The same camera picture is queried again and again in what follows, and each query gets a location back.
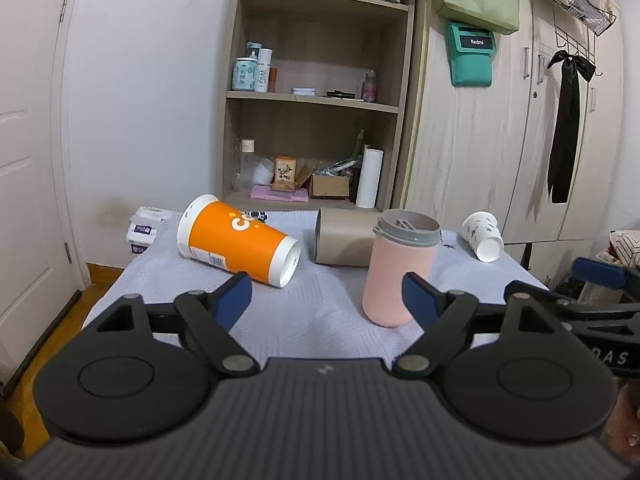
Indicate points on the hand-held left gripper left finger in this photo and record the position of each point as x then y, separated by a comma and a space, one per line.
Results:
234, 301

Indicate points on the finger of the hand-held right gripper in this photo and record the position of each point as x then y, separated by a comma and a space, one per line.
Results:
595, 311
600, 271

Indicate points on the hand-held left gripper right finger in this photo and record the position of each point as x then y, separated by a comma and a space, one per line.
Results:
418, 294

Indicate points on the orange paper cup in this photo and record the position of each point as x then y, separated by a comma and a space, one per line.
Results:
235, 240

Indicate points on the pink cup with grey lid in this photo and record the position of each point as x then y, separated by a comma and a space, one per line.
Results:
395, 275

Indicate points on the white floral paper cup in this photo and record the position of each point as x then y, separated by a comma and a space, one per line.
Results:
482, 232

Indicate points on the tan brown cup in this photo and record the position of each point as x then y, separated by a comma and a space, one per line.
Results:
345, 237

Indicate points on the patterned beige box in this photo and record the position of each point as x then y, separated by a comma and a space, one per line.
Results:
627, 247

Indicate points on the purple label tissue pack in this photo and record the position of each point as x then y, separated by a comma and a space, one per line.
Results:
140, 237

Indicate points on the flat pink box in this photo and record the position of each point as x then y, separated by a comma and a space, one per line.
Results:
277, 194

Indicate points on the white tissue pack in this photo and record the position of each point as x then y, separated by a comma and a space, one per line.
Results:
154, 213

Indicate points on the white paper roll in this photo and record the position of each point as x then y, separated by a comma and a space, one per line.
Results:
370, 177

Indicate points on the white mug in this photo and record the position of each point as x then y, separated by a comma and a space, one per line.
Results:
263, 172

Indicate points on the clear bottle cream cap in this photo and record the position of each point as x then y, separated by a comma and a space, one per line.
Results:
246, 167

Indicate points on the floral wooden box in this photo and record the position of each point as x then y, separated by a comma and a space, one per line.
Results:
285, 172

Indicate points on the open cardboard box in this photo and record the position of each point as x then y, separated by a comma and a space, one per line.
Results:
330, 186

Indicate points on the beige wooden wardrobe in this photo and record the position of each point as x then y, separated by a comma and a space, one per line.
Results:
520, 150

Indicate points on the dark slim bottle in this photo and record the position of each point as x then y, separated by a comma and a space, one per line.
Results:
357, 160

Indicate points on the black ribbon bow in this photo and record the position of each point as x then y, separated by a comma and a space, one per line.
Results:
567, 125

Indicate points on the wooden bookshelf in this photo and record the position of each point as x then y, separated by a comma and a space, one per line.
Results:
320, 130

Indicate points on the black door draft strip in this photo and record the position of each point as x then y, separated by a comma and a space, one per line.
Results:
37, 345

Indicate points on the pink spray bottle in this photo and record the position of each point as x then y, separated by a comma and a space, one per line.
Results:
369, 89

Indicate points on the flat black item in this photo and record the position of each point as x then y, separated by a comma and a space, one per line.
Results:
340, 94

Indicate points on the flat white tin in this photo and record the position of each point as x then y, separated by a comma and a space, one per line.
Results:
303, 91

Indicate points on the small orange bottle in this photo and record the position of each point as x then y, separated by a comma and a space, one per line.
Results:
273, 80

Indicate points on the bottles on shelf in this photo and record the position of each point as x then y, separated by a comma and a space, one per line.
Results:
244, 72

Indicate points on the tall white bottle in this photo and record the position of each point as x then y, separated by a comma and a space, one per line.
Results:
263, 72

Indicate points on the teal pouch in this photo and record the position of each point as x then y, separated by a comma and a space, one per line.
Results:
470, 62

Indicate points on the white door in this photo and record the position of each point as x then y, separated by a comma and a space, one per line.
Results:
30, 160

